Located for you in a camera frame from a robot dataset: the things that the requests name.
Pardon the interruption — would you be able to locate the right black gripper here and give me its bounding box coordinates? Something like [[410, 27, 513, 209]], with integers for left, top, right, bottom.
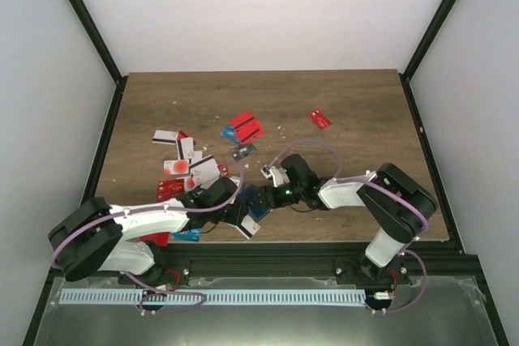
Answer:
[[247, 183, 303, 211]]

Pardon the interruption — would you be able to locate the blue leather card holder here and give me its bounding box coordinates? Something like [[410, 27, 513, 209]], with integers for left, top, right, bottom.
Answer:
[[238, 187, 272, 223]]

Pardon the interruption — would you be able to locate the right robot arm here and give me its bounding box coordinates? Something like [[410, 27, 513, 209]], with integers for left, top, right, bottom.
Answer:
[[245, 154, 439, 284]]

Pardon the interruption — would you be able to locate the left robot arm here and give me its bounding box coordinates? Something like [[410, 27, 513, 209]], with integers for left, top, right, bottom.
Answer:
[[48, 177, 259, 284]]

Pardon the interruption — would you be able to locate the small red card centre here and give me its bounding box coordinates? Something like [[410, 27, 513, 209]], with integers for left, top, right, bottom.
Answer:
[[217, 163, 229, 177]]

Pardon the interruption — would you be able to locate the black VIP card top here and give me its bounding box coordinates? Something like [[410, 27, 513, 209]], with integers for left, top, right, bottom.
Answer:
[[229, 143, 257, 162]]

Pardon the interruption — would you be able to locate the white red-circle card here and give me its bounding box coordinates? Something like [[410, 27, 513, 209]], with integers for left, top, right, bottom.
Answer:
[[163, 160, 190, 175]]

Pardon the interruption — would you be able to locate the white striped card bottom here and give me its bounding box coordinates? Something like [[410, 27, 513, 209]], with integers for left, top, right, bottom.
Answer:
[[237, 216, 260, 239]]

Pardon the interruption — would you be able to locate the red gold cards pile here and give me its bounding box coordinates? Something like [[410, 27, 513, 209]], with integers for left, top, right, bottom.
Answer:
[[156, 178, 186, 202]]

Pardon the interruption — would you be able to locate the blue card bottom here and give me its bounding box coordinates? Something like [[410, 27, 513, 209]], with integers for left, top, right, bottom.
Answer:
[[170, 230, 201, 242]]

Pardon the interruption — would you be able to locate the blue card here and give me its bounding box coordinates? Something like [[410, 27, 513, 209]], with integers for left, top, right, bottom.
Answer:
[[220, 125, 240, 144], [170, 230, 201, 242]]

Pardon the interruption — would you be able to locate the white striped card upright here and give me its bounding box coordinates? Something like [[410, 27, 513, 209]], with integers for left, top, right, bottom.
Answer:
[[177, 137, 195, 160]]

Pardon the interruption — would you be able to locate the blue card top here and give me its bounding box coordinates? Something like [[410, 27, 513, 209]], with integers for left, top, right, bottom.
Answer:
[[220, 125, 240, 144]]

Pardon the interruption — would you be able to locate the red card far right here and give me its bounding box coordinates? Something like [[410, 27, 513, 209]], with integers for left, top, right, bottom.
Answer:
[[307, 109, 332, 130]]

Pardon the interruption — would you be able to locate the red striped card top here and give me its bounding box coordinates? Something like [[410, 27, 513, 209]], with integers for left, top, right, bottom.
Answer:
[[229, 112, 264, 143]]

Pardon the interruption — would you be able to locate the red striped card bottom-left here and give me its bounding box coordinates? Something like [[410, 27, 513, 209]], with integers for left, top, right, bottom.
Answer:
[[139, 233, 170, 247]]

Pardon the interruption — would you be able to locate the white striped card top-left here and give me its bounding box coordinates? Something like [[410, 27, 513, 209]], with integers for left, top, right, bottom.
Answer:
[[152, 130, 179, 145]]

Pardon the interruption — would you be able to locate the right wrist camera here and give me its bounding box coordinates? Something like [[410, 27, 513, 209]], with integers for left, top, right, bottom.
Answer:
[[260, 165, 290, 187]]

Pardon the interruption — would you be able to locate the black aluminium frame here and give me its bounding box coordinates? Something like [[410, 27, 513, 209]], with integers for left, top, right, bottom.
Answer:
[[22, 0, 510, 346]]

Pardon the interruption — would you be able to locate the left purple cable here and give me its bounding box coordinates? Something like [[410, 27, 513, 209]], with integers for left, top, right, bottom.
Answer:
[[50, 160, 245, 317]]

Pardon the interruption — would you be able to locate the purple cable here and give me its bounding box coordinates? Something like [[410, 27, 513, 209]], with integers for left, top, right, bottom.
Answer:
[[50, 160, 245, 317], [271, 139, 430, 316]]

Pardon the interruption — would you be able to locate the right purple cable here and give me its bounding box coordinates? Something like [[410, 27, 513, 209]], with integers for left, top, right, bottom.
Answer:
[[271, 139, 430, 316]]

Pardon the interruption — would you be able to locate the light blue slotted rail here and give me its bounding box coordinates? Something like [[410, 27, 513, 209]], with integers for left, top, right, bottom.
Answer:
[[59, 288, 366, 306]]

